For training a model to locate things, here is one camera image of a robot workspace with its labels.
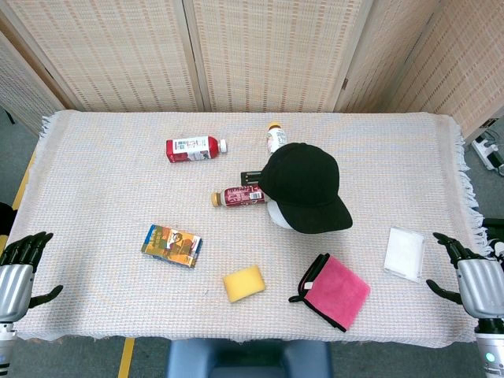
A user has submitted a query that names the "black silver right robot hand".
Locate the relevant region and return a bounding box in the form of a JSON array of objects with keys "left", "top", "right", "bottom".
[{"left": 425, "top": 232, "right": 504, "bottom": 320}]

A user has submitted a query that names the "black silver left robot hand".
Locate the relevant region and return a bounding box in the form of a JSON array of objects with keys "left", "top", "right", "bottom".
[{"left": 0, "top": 231, "right": 64, "bottom": 324}]

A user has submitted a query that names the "black baseball cap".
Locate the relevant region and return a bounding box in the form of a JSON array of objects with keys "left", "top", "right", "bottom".
[{"left": 259, "top": 143, "right": 354, "bottom": 235}]

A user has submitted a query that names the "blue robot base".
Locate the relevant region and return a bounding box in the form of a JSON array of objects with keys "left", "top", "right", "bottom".
[{"left": 165, "top": 339, "right": 332, "bottom": 378}]

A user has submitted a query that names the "white head form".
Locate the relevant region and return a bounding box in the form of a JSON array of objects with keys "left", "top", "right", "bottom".
[{"left": 267, "top": 200, "right": 297, "bottom": 231}]

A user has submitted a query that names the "red juice bottle white cap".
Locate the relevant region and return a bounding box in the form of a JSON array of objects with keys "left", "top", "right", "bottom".
[{"left": 165, "top": 135, "right": 228, "bottom": 164}]

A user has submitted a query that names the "black object with white print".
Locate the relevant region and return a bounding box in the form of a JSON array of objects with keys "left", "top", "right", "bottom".
[{"left": 480, "top": 218, "right": 504, "bottom": 272}]

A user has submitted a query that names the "black object beside table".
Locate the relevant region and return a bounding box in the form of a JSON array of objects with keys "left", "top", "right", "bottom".
[{"left": 0, "top": 202, "right": 17, "bottom": 237}]

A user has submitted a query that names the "clear plastic box white content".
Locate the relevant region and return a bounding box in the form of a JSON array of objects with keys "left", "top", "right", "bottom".
[{"left": 384, "top": 226, "right": 427, "bottom": 284}]

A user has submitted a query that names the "yellow floor tape strip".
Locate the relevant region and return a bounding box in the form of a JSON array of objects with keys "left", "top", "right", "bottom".
[
  {"left": 117, "top": 337, "right": 136, "bottom": 378},
  {"left": 0, "top": 151, "right": 37, "bottom": 253}
]

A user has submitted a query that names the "woven beige tablecloth with fringe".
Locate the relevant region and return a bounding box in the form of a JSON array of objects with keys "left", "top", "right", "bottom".
[{"left": 7, "top": 109, "right": 491, "bottom": 343}]

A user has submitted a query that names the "pink cloth with black trim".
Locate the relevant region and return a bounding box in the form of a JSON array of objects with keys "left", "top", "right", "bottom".
[{"left": 288, "top": 253, "right": 372, "bottom": 334}]

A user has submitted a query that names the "colourful blue yellow carton box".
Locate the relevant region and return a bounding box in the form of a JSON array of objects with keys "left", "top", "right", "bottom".
[{"left": 140, "top": 224, "right": 203, "bottom": 269}]

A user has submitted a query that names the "woven folding screen panel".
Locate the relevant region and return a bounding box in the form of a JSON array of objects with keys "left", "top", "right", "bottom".
[
  {"left": 393, "top": 0, "right": 504, "bottom": 139},
  {"left": 183, "top": 0, "right": 374, "bottom": 113},
  {"left": 0, "top": 31, "right": 67, "bottom": 137},
  {"left": 0, "top": 0, "right": 206, "bottom": 113},
  {"left": 334, "top": 0, "right": 450, "bottom": 114}
]

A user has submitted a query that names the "yellow sponge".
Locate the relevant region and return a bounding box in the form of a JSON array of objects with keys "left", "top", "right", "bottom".
[{"left": 222, "top": 264, "right": 266, "bottom": 303}]

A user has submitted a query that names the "coffee bottle dark red label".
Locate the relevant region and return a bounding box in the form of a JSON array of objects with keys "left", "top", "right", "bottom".
[{"left": 211, "top": 184, "right": 269, "bottom": 209}]

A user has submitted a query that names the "white power strip with cables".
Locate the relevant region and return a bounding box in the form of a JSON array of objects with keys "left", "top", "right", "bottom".
[{"left": 471, "top": 117, "right": 504, "bottom": 172}]

